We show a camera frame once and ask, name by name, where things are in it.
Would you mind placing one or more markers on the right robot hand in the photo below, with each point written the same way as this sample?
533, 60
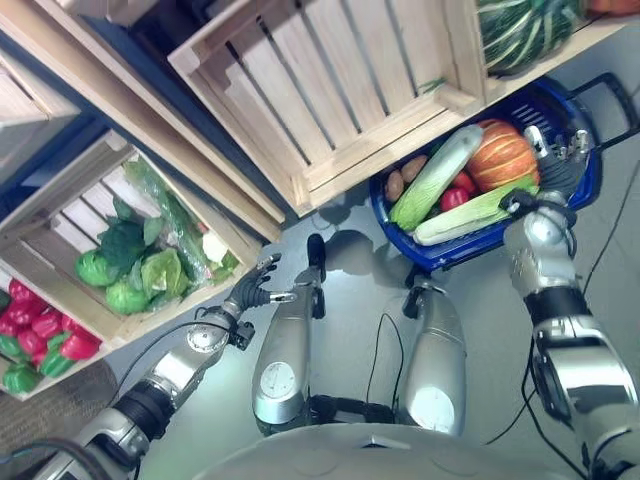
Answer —
560, 172

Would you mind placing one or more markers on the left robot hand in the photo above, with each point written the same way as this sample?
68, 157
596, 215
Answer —
250, 292

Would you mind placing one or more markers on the blue plastic shopping basket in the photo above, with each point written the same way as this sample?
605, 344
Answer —
450, 255

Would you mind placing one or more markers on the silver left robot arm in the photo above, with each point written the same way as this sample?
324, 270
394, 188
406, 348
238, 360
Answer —
170, 367

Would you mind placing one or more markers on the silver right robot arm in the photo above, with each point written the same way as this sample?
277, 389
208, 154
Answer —
555, 280

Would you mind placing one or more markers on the bagged green vegetables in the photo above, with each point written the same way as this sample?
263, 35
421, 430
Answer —
175, 220

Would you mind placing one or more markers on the orange striped pumpkin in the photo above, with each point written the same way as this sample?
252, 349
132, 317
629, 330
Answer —
502, 155

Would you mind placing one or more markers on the silver left robot leg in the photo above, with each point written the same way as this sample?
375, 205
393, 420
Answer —
285, 345

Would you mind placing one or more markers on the silver robot leg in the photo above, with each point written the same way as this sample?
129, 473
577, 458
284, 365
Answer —
435, 350
285, 345

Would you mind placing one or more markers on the round green cabbage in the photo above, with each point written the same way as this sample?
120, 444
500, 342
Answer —
95, 269
126, 299
162, 274

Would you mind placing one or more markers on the red bell pepper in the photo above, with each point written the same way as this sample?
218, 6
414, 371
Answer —
22, 312
46, 324
79, 347
465, 181
22, 291
454, 199
31, 342

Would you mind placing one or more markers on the long napa cabbage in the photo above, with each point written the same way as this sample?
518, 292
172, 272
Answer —
435, 177
465, 217

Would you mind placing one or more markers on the wooden shelf board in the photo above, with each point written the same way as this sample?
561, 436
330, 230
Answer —
575, 55

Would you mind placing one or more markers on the dark green leafy vegetable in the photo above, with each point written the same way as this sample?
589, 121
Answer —
125, 237

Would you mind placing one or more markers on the green striped squash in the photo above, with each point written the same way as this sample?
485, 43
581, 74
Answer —
525, 35

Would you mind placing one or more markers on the brown potato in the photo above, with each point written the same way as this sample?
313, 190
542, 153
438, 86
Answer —
394, 185
414, 167

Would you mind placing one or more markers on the orange vegetable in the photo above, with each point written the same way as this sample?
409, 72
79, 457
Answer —
612, 5

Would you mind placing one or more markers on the wooden crate with peppers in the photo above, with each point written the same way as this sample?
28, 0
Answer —
75, 372

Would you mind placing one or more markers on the silver right robot leg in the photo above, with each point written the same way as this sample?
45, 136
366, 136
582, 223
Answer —
435, 350

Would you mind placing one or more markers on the wooden crate with greens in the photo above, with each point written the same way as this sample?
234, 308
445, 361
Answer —
65, 220

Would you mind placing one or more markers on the empty wooden slat crate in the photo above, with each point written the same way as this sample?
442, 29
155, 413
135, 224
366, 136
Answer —
320, 100

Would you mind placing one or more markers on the green bell pepper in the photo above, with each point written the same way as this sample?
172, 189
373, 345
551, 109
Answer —
56, 364
9, 345
20, 377

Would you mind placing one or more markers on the silver robot torso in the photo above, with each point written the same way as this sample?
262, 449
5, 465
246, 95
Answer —
380, 457

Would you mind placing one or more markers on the wooden shelf beam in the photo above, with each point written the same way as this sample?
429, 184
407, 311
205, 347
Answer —
125, 95

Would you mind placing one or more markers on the grey woven rug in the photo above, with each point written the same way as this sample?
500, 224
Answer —
45, 405

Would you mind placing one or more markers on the pale wooden crate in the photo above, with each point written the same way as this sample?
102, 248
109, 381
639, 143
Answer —
25, 110

